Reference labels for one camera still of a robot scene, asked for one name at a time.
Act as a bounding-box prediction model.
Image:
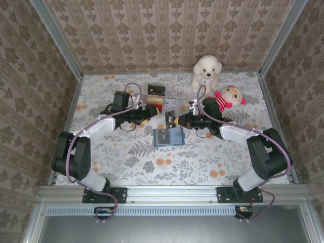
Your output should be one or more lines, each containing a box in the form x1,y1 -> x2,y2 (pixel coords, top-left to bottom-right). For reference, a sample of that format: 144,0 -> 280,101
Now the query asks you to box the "dark blue credit card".
154,129 -> 170,144

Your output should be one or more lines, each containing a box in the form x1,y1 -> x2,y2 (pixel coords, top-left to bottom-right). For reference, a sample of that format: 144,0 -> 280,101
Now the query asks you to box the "aluminium frame rail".
37,184 -> 311,203

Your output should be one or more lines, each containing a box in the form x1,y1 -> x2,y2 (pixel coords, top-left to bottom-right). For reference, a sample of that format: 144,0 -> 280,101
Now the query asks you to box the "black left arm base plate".
83,187 -> 128,204

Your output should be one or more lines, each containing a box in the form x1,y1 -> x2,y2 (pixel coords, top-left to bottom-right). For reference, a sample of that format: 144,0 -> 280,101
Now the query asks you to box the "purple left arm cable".
66,83 -> 143,224

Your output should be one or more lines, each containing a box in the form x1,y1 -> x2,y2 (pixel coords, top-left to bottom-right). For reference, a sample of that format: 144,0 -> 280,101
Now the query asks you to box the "black card in organizer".
147,85 -> 166,96

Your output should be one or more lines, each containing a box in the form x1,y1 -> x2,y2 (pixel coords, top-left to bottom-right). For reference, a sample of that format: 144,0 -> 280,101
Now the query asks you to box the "blue card holder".
153,127 -> 185,148

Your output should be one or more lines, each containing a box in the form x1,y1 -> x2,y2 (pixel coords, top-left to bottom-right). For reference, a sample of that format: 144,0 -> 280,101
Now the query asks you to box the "white plush dog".
191,55 -> 223,95

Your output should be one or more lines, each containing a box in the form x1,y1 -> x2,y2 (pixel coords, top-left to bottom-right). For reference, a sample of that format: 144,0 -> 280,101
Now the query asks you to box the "aluminium frame post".
258,0 -> 310,78
29,0 -> 84,79

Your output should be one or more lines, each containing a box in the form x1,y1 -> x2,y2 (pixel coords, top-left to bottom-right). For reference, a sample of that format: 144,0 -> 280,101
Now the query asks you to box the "black credit card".
165,110 -> 177,129

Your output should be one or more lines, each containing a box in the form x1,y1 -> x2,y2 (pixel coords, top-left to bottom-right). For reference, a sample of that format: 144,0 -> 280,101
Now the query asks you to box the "black round cable port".
234,206 -> 254,220
94,206 -> 113,220

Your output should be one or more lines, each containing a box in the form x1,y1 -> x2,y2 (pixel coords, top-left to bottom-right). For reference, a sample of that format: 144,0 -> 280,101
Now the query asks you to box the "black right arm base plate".
217,186 -> 264,204

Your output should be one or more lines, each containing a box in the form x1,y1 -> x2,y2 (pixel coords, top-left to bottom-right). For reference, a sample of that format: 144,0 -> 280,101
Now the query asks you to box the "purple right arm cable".
197,85 -> 292,223

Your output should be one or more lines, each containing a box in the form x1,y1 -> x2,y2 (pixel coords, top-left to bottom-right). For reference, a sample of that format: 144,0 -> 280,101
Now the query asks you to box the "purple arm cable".
197,85 -> 292,223
66,83 -> 143,224

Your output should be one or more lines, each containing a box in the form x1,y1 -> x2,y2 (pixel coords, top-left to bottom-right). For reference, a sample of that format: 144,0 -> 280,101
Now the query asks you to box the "aluminium table side rail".
47,74 -> 84,187
258,72 -> 300,185

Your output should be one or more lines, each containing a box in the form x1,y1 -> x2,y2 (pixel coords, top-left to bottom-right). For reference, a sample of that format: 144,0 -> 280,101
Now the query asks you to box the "pink plush doll with glasses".
214,85 -> 247,113

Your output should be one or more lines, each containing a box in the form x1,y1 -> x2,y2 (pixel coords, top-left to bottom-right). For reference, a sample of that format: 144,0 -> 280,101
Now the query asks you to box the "grey metal panel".
37,216 -> 311,243

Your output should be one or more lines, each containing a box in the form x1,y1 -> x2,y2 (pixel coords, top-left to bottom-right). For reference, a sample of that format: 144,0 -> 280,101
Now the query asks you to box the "grey slotted cable duct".
47,205 -> 240,216

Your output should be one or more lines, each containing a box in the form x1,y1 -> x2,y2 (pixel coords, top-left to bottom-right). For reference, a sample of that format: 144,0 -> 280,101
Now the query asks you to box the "clear acrylic organizer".
146,85 -> 184,112

